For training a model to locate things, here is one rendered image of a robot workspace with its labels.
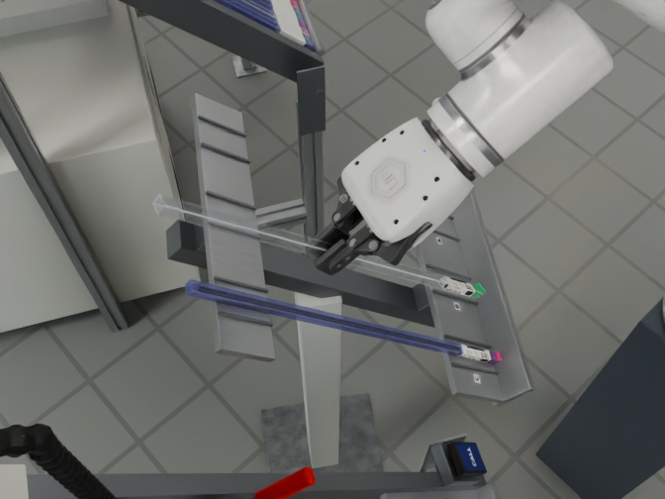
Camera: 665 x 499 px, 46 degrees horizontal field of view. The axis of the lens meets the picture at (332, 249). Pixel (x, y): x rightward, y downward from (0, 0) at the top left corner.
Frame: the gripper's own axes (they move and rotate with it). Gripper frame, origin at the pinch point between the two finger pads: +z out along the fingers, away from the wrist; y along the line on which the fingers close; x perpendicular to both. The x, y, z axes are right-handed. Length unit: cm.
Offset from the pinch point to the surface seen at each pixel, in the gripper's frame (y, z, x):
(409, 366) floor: -31, 32, 104
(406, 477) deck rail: 16.5, 13.1, 21.0
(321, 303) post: -9.6, 12.4, 21.9
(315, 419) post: -15, 39, 60
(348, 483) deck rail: 16.7, 15.1, 10.7
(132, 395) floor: -52, 83, 68
